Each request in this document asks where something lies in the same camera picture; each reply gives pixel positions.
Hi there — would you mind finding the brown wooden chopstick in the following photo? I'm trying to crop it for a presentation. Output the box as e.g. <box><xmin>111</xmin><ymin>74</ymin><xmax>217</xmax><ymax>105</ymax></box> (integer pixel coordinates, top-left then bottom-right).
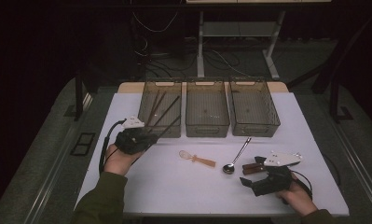
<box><xmin>147</xmin><ymin>91</ymin><xmax>168</xmax><ymax>125</ymax></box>
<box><xmin>146</xmin><ymin>89</ymin><xmax>161</xmax><ymax>126</ymax></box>

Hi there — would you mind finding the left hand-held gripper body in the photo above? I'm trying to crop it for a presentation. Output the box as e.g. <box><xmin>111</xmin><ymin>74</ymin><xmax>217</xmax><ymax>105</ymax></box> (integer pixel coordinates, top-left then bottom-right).
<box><xmin>114</xmin><ymin>115</ymin><xmax>154</xmax><ymax>156</ymax></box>

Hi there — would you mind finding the metal floor rail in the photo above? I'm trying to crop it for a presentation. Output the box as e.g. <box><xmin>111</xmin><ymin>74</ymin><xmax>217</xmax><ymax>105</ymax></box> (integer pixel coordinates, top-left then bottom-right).
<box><xmin>331</xmin><ymin>119</ymin><xmax>372</xmax><ymax>216</ymax></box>
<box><xmin>24</xmin><ymin>92</ymin><xmax>93</xmax><ymax>224</ymax></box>

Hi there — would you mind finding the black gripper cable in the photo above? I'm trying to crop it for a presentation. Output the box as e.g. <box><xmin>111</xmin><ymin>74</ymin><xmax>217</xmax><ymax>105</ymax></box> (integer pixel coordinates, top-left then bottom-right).
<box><xmin>290</xmin><ymin>169</ymin><xmax>313</xmax><ymax>202</ymax></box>
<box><xmin>98</xmin><ymin>119</ymin><xmax>127</xmax><ymax>175</ymax></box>

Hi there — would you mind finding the metal spoon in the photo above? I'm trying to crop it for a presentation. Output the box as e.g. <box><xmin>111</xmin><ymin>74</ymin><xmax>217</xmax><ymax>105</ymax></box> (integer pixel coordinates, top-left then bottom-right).
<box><xmin>222</xmin><ymin>136</ymin><xmax>253</xmax><ymax>175</ymax></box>

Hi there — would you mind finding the white hanging cable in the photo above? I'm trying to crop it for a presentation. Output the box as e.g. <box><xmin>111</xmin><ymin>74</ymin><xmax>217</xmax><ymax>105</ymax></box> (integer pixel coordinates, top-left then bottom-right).
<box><xmin>131</xmin><ymin>10</ymin><xmax>179</xmax><ymax>33</ymax></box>

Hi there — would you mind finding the white table cover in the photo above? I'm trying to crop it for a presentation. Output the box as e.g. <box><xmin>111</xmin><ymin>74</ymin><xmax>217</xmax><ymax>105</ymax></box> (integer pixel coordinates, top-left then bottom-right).
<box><xmin>76</xmin><ymin>91</ymin><xmax>351</xmax><ymax>217</ymax></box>

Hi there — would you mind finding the person's right hand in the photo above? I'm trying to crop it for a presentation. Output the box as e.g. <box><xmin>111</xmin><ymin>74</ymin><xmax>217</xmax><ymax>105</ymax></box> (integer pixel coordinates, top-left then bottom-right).
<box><xmin>275</xmin><ymin>174</ymin><xmax>318</xmax><ymax>217</ymax></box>

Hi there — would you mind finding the white standing desk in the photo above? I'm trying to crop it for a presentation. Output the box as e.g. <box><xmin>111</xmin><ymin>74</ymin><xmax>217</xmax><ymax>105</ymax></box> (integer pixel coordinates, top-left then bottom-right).
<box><xmin>186</xmin><ymin>0</ymin><xmax>332</xmax><ymax>80</ymax></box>

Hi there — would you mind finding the white floor cable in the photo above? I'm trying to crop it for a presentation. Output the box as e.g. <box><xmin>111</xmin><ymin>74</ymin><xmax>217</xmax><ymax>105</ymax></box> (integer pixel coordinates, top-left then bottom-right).
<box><xmin>211</xmin><ymin>49</ymin><xmax>247</xmax><ymax>77</ymax></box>

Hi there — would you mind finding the black metal stand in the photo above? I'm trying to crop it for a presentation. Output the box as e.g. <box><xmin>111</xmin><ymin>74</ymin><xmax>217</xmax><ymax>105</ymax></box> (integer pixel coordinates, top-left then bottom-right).
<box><xmin>329</xmin><ymin>77</ymin><xmax>355</xmax><ymax>124</ymax></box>
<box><xmin>73</xmin><ymin>69</ymin><xmax>85</xmax><ymax>122</ymax></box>

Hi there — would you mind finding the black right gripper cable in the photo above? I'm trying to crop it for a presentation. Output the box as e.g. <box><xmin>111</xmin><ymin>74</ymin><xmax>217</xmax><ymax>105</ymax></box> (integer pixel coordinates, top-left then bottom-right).
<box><xmin>290</xmin><ymin>169</ymin><xmax>313</xmax><ymax>202</ymax></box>

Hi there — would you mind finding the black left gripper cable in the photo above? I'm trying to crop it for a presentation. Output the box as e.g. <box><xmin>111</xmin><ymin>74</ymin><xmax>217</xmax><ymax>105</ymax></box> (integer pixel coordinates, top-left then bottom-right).
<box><xmin>98</xmin><ymin>119</ymin><xmax>127</xmax><ymax>175</ymax></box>

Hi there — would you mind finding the clear grey plastic bin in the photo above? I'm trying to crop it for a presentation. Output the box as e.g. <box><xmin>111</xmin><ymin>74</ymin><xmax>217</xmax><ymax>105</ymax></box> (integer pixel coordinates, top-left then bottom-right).
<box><xmin>135</xmin><ymin>78</ymin><xmax>183</xmax><ymax>139</ymax></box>
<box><xmin>228</xmin><ymin>77</ymin><xmax>282</xmax><ymax>138</ymax></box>
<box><xmin>185</xmin><ymin>77</ymin><xmax>231</xmax><ymax>138</ymax></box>

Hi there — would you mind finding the black floor frame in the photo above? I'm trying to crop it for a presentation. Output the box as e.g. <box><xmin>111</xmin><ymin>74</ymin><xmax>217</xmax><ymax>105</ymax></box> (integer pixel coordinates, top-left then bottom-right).
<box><xmin>70</xmin><ymin>132</ymin><xmax>97</xmax><ymax>157</ymax></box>

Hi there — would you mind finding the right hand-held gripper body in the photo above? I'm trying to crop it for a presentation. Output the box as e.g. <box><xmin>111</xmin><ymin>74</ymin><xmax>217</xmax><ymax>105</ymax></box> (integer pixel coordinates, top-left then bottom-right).
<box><xmin>252</xmin><ymin>151</ymin><xmax>303</xmax><ymax>197</ymax></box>

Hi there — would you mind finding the person's left hand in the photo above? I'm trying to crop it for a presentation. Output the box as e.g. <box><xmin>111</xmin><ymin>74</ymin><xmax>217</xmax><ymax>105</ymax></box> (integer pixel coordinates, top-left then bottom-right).
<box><xmin>103</xmin><ymin>143</ymin><xmax>145</xmax><ymax>176</ymax></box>

